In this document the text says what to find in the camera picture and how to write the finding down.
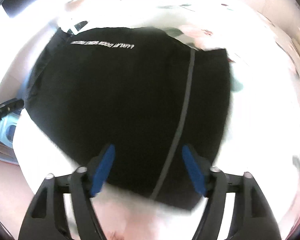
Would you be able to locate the black garment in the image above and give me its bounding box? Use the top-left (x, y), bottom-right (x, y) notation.
top-left (25, 28), bottom-right (230, 210)

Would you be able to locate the light blue plastic stool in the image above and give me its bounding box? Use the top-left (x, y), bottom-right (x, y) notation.
top-left (0, 110), bottom-right (21, 148)

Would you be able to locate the green floral bed sheet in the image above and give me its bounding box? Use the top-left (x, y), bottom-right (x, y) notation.
top-left (13, 0), bottom-right (300, 239)

